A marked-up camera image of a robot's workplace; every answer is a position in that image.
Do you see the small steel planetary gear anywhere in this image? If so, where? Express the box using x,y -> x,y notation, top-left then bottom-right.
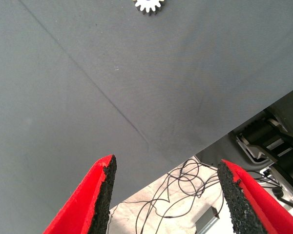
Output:
132,0 -> 166,16

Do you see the thin black floor cable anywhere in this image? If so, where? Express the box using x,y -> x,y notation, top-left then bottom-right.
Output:
106,157 -> 226,234

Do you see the dark grey table cloth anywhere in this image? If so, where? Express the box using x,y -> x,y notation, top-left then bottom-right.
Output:
0,0 -> 293,234

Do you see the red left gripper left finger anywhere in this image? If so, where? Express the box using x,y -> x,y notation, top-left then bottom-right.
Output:
42,154 -> 118,234

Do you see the small grey metal box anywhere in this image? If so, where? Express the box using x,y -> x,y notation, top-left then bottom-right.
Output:
194,206 -> 221,233

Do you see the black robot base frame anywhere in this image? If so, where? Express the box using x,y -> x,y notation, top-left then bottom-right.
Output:
194,84 -> 293,213

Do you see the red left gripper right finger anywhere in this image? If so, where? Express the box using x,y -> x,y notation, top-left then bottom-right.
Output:
217,159 -> 293,234

